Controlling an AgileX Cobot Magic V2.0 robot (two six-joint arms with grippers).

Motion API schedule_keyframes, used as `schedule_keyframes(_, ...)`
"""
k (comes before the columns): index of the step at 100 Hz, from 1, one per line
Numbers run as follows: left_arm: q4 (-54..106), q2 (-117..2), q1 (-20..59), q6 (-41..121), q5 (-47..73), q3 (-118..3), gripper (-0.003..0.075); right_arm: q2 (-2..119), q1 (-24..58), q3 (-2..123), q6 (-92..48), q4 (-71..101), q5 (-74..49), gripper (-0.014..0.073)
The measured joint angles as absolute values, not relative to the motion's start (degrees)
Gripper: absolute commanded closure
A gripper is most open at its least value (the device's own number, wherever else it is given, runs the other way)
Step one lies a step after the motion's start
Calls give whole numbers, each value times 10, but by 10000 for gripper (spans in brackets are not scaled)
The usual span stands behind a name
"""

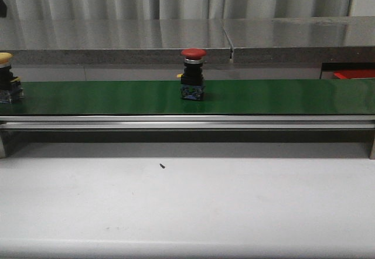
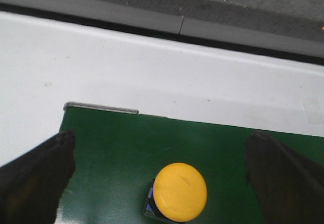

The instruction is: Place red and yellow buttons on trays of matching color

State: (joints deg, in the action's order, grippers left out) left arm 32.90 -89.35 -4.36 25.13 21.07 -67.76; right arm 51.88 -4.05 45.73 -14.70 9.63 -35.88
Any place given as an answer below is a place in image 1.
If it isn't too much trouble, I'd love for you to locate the red plastic tray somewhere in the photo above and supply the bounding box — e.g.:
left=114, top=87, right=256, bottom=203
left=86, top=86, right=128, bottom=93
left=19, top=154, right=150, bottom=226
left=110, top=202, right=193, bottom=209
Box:
left=333, top=69, right=375, bottom=79

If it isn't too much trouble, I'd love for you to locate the grey stone counter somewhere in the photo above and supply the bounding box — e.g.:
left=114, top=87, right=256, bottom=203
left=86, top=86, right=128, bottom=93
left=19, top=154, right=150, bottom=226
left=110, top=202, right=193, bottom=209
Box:
left=223, top=16, right=374, bottom=79
left=1, top=18, right=231, bottom=81

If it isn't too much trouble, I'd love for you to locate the grey stone counter left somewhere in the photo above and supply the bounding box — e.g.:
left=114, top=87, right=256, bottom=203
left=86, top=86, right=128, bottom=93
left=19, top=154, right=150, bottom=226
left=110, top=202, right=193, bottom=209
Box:
left=1, top=18, right=231, bottom=81

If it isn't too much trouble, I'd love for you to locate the red push button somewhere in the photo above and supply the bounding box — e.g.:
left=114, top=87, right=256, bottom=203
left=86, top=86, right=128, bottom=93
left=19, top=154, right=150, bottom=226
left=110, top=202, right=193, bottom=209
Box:
left=180, top=48, right=206, bottom=101

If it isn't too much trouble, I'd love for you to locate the yellow push button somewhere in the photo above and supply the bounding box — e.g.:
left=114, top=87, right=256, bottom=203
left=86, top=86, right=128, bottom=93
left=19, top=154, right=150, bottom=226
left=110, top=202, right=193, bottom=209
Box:
left=1, top=52, right=24, bottom=104

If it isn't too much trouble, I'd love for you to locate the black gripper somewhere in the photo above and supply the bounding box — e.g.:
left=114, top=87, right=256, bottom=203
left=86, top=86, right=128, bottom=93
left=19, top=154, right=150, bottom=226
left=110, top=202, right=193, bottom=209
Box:
left=0, top=0, right=7, bottom=18

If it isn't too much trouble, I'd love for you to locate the green conveyor belt unit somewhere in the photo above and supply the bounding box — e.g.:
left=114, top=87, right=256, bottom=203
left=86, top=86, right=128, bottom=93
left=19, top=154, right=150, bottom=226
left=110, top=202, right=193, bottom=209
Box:
left=1, top=79, right=374, bottom=158

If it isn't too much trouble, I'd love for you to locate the grey stone counter right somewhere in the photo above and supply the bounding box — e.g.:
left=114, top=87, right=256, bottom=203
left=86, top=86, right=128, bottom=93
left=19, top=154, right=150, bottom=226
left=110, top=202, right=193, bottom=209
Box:
left=223, top=16, right=374, bottom=79

